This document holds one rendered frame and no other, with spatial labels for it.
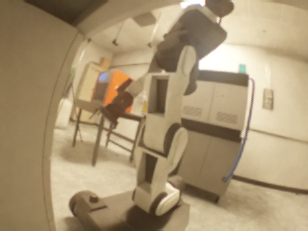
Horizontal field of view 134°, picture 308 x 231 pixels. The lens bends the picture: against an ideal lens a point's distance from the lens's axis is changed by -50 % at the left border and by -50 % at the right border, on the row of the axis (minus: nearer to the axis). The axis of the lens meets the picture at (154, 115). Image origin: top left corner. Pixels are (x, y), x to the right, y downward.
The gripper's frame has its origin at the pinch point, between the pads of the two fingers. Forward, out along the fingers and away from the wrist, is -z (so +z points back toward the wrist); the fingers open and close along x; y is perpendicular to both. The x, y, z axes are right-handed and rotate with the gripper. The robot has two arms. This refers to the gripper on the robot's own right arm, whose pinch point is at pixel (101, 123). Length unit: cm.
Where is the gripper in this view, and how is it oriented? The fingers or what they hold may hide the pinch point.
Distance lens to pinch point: 63.3
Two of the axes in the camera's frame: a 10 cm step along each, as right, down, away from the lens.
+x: -7.0, -6.9, -1.8
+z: 6.0, -7.1, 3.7
